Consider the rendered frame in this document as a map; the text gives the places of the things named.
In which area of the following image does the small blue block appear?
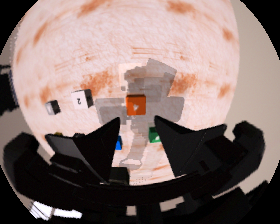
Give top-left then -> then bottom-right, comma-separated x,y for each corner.
116,135 -> 123,149

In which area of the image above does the green block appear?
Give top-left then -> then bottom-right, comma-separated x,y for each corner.
148,127 -> 161,143

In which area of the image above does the orange block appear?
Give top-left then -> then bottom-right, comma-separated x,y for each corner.
127,95 -> 145,116

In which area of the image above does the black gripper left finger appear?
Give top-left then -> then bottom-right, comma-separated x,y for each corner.
44,116 -> 120,184

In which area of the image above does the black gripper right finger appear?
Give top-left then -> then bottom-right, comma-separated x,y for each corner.
155,116 -> 228,179

